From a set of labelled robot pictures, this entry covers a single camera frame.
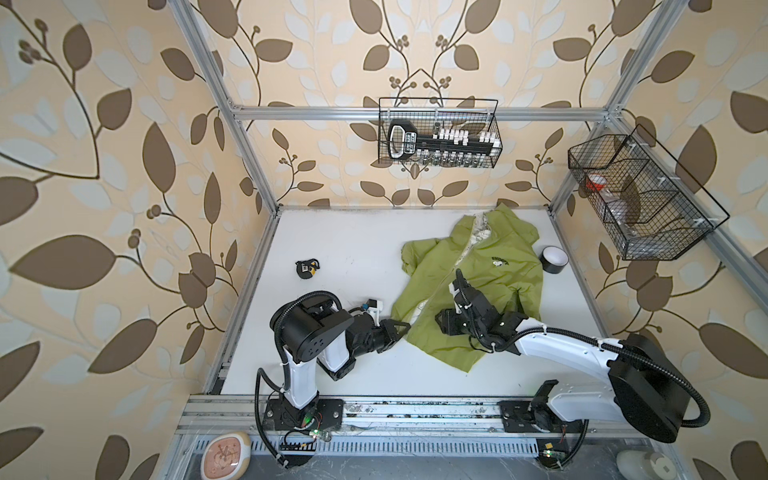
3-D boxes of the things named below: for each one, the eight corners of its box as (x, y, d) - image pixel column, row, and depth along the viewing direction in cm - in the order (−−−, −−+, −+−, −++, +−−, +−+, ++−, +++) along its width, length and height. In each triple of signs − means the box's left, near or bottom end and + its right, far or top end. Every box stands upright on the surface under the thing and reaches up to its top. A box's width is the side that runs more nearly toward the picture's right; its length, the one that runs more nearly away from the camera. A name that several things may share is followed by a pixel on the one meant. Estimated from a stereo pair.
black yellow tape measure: (295, 278, 103) (292, 273, 100) (299, 264, 107) (296, 258, 104) (317, 278, 103) (315, 273, 100) (320, 264, 106) (318, 258, 104)
